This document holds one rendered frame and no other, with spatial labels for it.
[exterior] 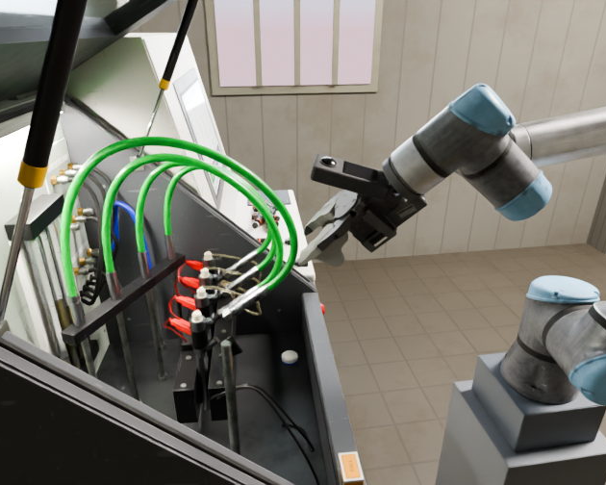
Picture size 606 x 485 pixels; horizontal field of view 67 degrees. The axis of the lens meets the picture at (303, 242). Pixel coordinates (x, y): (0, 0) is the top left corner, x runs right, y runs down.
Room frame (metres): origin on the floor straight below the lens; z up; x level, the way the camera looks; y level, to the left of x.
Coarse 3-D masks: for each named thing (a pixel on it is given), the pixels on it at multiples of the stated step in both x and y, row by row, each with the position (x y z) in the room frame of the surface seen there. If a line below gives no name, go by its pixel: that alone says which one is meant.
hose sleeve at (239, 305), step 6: (264, 288) 0.69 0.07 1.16; (252, 294) 0.69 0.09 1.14; (258, 294) 0.69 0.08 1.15; (264, 294) 0.69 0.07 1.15; (240, 300) 0.69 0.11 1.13; (246, 300) 0.69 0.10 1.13; (252, 300) 0.68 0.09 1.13; (234, 306) 0.69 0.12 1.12; (240, 306) 0.68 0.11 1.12; (246, 306) 0.68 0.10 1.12; (234, 312) 0.68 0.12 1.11; (240, 312) 0.69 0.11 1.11
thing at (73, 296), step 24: (120, 144) 0.67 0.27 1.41; (144, 144) 0.67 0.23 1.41; (168, 144) 0.68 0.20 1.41; (192, 144) 0.68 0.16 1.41; (240, 168) 0.69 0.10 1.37; (72, 192) 0.66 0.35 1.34; (264, 192) 0.69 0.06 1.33; (288, 216) 0.69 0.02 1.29; (288, 264) 0.69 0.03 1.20; (72, 288) 0.66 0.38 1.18
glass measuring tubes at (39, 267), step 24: (48, 216) 0.73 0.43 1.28; (24, 240) 0.66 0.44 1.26; (48, 240) 0.74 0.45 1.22; (24, 264) 0.67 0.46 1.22; (48, 264) 0.71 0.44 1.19; (24, 288) 0.66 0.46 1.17; (48, 288) 0.68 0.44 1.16; (48, 312) 0.67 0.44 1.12; (48, 336) 0.68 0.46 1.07; (72, 360) 0.71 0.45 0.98
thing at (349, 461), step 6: (342, 456) 0.51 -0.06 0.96; (348, 456) 0.51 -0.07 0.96; (354, 456) 0.51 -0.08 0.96; (342, 462) 0.50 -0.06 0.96; (348, 462) 0.50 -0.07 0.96; (354, 462) 0.50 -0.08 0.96; (348, 468) 0.49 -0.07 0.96; (354, 468) 0.49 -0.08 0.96; (348, 474) 0.47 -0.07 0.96; (354, 474) 0.47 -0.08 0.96; (342, 480) 0.47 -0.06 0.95
